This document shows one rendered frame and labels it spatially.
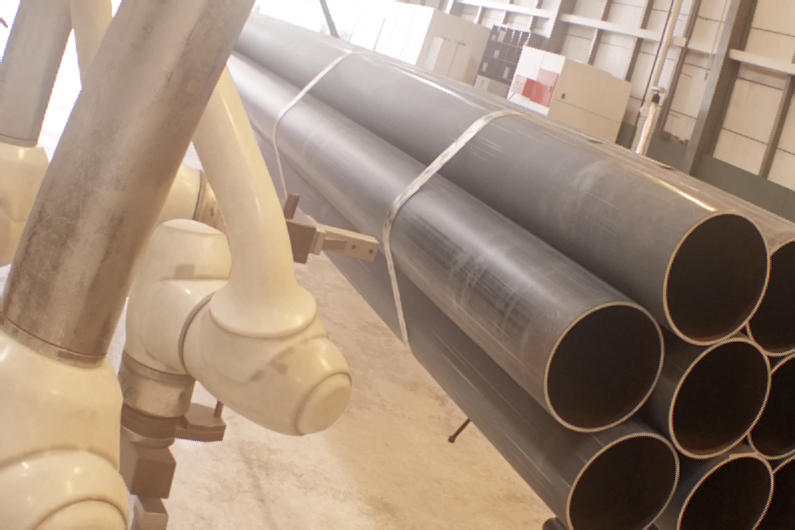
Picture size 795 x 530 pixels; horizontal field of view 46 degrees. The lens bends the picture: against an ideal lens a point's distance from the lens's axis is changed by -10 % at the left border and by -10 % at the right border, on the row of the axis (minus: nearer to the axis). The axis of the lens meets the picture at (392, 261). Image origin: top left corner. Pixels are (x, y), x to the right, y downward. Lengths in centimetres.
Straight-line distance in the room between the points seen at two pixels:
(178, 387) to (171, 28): 49
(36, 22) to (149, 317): 58
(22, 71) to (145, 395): 59
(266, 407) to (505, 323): 36
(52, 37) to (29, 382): 83
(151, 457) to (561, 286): 49
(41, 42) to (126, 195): 78
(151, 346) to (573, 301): 45
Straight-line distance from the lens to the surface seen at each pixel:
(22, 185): 152
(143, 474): 113
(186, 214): 123
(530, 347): 115
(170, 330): 105
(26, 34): 150
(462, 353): 146
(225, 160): 93
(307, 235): 124
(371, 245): 133
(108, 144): 74
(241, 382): 96
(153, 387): 111
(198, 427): 116
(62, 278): 75
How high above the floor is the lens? 150
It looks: 12 degrees down
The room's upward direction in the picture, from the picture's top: 18 degrees clockwise
